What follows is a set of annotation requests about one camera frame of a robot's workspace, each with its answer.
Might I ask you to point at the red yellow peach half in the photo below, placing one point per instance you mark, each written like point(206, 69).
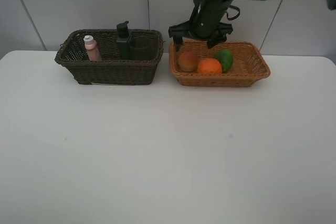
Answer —
point(188, 61)

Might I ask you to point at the orange wicker basket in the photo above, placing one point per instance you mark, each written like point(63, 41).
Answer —
point(248, 65)

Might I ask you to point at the dark green pump bottle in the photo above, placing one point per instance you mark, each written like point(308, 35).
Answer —
point(123, 40)

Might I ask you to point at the purple translucent plastic cup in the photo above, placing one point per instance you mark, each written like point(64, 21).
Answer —
point(141, 49)

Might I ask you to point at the orange mandarin fruit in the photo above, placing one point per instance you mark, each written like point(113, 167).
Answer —
point(209, 66)

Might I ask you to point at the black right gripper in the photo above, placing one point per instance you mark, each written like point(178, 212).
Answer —
point(204, 25)

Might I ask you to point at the pink bottle white cap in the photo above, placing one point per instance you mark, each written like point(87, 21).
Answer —
point(92, 48)

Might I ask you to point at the dark brown wicker basket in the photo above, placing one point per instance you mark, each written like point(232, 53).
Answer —
point(111, 69)

